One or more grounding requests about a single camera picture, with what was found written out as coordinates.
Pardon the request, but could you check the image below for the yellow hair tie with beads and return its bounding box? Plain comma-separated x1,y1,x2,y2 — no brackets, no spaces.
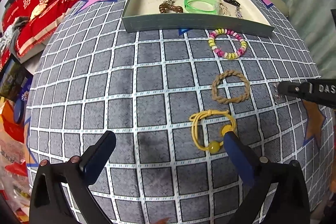
188,109,238,154

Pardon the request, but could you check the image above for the small silver crystal earring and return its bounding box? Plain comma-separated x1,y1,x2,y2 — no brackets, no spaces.
270,83,282,104

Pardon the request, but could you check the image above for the green translucent bangle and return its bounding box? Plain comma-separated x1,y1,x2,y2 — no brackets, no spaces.
184,0,218,15

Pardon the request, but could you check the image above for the beige jewelry tray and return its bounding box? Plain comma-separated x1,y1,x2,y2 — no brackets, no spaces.
122,0,274,38

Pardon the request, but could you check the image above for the grey checkered tablecloth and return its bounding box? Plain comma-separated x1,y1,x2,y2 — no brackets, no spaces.
26,0,334,223

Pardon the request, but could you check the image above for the black hair claw clip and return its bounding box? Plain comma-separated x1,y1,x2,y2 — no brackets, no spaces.
223,0,240,7

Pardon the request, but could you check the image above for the tan braided rope bracelet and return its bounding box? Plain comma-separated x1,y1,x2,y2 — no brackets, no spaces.
211,69,252,104

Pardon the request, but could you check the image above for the pink yellow beaded bracelet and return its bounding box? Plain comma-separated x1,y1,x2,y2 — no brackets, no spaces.
207,28,248,60

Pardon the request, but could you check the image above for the brown beaded bracelet with charm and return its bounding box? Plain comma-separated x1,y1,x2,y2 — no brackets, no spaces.
158,0,184,14

